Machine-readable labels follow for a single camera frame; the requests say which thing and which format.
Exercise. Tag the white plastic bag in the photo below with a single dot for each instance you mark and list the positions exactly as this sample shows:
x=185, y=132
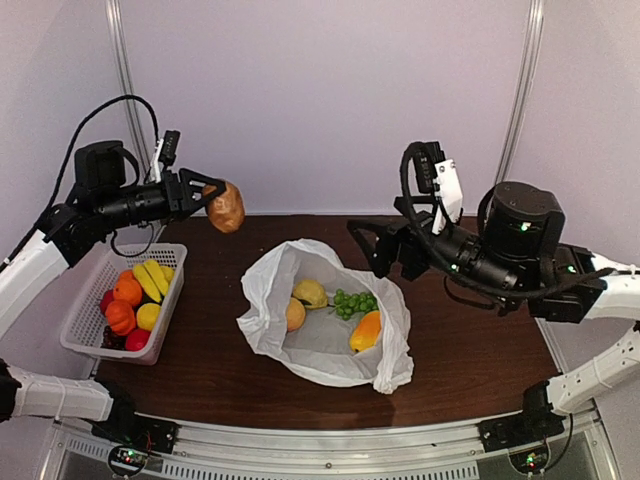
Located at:
x=319, y=350

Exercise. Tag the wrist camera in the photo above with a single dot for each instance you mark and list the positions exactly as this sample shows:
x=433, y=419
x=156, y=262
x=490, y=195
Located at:
x=436, y=175
x=164, y=156

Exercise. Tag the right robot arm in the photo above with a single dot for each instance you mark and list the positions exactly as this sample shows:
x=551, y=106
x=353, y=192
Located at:
x=598, y=288

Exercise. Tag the yellow fruit lower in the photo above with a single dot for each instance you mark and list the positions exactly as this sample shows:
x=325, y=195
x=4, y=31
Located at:
x=147, y=316

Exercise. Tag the pale yellow bumpy fruit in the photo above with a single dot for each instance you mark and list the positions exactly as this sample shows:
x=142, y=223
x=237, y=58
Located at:
x=311, y=294

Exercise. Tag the yellow orange mango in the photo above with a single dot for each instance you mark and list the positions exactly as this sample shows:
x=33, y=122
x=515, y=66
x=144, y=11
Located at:
x=366, y=333

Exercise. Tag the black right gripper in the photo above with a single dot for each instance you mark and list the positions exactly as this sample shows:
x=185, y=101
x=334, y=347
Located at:
x=390, y=234

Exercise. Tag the yellow banana bunch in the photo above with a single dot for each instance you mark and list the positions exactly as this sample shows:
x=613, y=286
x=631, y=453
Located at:
x=154, y=278

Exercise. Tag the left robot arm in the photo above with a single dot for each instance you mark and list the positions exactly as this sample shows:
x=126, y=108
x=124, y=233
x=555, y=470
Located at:
x=62, y=236

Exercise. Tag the dark purple grapes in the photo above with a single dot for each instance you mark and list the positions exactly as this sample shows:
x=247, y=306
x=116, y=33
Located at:
x=111, y=340

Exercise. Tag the brown kiwi fruit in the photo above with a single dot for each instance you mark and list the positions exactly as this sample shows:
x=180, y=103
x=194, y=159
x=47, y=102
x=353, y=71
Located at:
x=226, y=212

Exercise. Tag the right aluminium frame post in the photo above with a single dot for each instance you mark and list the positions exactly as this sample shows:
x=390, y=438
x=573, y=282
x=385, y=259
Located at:
x=529, y=59

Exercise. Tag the red fruit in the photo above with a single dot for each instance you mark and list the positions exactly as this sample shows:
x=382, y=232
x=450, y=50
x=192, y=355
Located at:
x=136, y=340
x=107, y=298

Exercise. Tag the left circuit board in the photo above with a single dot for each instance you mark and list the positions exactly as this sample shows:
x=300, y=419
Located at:
x=126, y=461

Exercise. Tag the front aluminium rail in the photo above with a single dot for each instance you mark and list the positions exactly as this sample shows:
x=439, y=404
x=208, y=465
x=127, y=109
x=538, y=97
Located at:
x=475, y=448

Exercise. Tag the orange fruit from bag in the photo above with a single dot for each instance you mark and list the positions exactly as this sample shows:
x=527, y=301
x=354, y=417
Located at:
x=128, y=290

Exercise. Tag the white perforated plastic basket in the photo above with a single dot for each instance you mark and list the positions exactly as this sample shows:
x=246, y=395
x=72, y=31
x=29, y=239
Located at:
x=82, y=329

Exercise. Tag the circuit board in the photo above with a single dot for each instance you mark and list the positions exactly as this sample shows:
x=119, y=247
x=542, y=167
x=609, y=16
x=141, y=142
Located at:
x=126, y=461
x=530, y=461

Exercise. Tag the right circuit board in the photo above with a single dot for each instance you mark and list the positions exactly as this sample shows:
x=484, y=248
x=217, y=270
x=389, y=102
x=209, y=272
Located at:
x=530, y=461

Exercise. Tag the left aluminium frame post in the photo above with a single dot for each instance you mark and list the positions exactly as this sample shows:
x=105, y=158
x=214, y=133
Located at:
x=116, y=31

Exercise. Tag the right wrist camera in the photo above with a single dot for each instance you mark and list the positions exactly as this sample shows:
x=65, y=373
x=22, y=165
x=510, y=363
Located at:
x=436, y=175

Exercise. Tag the peach fruit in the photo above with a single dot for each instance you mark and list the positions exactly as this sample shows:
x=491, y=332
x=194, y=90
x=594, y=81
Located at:
x=295, y=314

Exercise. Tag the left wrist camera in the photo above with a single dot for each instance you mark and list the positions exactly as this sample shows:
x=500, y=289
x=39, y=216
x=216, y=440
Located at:
x=164, y=156

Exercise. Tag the red fruit upper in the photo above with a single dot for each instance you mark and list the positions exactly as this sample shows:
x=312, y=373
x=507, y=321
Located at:
x=107, y=298

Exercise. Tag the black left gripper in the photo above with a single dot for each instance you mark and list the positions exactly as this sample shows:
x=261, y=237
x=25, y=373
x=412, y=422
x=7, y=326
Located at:
x=177, y=192

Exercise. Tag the aluminium frame post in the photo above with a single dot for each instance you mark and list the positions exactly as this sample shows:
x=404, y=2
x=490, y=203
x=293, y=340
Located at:
x=116, y=31
x=529, y=59

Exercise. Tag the green fruit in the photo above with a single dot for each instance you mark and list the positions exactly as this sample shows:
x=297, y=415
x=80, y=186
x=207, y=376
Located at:
x=346, y=304

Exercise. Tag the red fruit lower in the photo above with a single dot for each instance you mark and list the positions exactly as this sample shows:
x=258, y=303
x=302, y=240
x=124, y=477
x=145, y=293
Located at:
x=136, y=340

